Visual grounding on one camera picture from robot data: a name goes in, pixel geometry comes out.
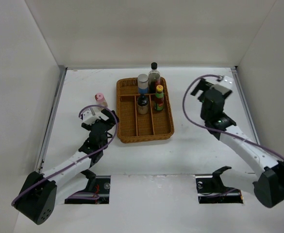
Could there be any pink lid spice jar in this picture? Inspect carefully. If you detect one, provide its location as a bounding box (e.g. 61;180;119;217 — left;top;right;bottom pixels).
94;93;108;111

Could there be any black cap brown spice bottle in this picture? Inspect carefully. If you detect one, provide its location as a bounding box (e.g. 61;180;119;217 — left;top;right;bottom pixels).
136;94;149;115

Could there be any yellow cap chili sauce bottle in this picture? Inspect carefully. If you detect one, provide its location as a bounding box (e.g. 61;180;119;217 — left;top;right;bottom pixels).
154;85;164;111

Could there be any blue label silver cap jar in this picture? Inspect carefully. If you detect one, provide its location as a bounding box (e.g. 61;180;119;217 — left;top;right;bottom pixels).
137;74;149;94

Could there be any tall dark sauce bottle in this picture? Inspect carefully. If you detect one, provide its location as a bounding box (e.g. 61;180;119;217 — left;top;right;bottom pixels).
148;62;161;94

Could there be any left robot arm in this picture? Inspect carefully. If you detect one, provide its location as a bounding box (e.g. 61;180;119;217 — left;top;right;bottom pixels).
11;106;119;225

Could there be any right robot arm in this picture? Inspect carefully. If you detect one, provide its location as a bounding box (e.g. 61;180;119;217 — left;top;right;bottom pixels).
185;75;284;208

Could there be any brown wicker divided basket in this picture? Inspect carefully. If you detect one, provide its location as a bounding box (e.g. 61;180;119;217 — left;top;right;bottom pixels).
117;78;174;143

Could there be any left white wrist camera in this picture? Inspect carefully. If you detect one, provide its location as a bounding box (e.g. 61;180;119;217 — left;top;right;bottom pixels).
79;108;102;125

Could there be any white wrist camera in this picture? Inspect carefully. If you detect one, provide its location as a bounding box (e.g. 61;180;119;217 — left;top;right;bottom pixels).
79;108;102;125
216;76;234;93

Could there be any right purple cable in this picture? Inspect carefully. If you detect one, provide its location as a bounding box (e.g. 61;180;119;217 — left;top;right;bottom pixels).
182;74;284;202

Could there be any purple cable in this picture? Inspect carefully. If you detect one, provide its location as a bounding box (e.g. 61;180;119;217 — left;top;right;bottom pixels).
10;104;119;206
182;74;284;202

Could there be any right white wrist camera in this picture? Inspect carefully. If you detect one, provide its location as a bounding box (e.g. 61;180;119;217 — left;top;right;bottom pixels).
216;76;234;93

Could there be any right metal table rail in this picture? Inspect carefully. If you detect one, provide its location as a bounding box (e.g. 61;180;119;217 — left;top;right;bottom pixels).
231;66;260;144

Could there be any metal table rail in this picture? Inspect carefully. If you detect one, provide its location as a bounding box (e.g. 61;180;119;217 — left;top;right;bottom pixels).
35;65;67;173
231;66;260;144

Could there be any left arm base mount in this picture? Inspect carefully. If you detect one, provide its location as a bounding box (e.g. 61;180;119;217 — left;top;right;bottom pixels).
64;170;111;205

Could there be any left metal table rail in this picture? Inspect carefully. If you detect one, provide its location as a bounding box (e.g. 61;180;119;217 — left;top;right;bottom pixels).
35;65;67;173

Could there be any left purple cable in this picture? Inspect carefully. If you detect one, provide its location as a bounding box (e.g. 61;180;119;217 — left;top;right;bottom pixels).
10;104;119;206

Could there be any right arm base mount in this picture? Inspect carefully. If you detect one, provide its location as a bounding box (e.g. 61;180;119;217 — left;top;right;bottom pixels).
195;166;243;204

